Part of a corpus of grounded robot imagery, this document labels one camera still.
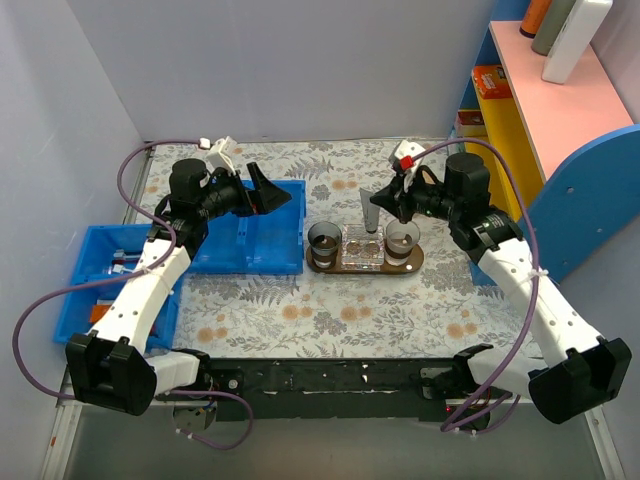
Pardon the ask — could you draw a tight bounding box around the red box on shelf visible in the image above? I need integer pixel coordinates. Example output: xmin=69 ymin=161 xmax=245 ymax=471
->
xmin=454 ymin=109 xmax=487 ymax=137

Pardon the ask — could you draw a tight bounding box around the oval wooden tray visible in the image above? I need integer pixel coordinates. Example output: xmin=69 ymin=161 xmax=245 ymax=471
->
xmin=306 ymin=235 xmax=425 ymax=276

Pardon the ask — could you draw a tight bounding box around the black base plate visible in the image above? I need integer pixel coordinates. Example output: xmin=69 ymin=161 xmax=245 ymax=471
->
xmin=204 ymin=358 xmax=478 ymax=422

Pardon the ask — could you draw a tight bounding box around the clear acrylic holder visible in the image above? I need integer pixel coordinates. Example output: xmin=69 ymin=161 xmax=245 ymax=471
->
xmin=341 ymin=224 xmax=384 ymax=272

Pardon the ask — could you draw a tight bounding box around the blue double bin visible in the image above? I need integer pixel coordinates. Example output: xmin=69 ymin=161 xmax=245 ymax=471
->
xmin=188 ymin=180 xmax=306 ymax=275

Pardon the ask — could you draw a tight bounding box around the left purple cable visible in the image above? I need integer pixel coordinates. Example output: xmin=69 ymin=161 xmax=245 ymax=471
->
xmin=12 ymin=138 xmax=255 ymax=451

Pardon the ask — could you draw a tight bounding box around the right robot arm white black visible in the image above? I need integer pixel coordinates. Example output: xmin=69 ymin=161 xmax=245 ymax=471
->
xmin=371 ymin=153 xmax=632 ymax=424

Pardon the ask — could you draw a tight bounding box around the aluminium rail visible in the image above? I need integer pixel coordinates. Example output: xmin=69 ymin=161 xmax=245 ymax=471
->
xmin=41 ymin=391 xmax=604 ymax=479

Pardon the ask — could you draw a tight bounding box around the white toothpaste tube black cap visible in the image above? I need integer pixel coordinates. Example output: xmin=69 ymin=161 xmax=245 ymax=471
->
xmin=359 ymin=188 xmax=380 ymax=234

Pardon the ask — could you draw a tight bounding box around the colourful shelf unit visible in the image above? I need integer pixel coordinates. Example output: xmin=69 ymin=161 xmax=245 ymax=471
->
xmin=461 ymin=1 xmax=639 ymax=281

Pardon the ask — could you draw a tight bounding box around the purple cable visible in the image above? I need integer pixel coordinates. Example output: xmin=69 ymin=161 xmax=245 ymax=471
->
xmin=439 ymin=138 xmax=541 ymax=435
xmin=12 ymin=138 xmax=255 ymax=451

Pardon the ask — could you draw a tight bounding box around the black toothbrush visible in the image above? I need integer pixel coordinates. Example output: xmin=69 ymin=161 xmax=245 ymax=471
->
xmin=113 ymin=249 xmax=142 ymax=261

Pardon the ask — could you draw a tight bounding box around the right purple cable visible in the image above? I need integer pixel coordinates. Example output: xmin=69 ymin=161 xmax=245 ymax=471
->
xmin=439 ymin=138 xmax=541 ymax=435

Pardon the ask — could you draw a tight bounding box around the white toothbrush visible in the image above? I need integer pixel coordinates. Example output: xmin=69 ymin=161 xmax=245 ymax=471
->
xmin=107 ymin=264 xmax=146 ymax=275

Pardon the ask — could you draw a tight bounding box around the orange snack box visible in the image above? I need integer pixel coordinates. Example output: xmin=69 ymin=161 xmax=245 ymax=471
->
xmin=471 ymin=64 xmax=512 ymax=100

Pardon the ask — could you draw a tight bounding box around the grey bottle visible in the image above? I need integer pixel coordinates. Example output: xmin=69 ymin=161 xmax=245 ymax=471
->
xmin=531 ymin=0 xmax=575 ymax=56

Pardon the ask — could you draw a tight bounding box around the orange toothpaste tube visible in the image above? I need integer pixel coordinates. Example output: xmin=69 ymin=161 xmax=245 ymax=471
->
xmin=89 ymin=304 xmax=111 ymax=324

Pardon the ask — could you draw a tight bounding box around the clear glass cup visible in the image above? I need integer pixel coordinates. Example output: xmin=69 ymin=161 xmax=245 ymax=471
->
xmin=385 ymin=220 xmax=420 ymax=266

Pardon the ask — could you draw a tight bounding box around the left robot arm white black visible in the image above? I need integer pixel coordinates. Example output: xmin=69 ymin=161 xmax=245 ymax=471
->
xmin=65 ymin=158 xmax=291 ymax=415

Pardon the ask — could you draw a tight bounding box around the orange bottle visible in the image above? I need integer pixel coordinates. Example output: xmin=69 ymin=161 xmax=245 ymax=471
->
xmin=519 ymin=0 xmax=552 ymax=38

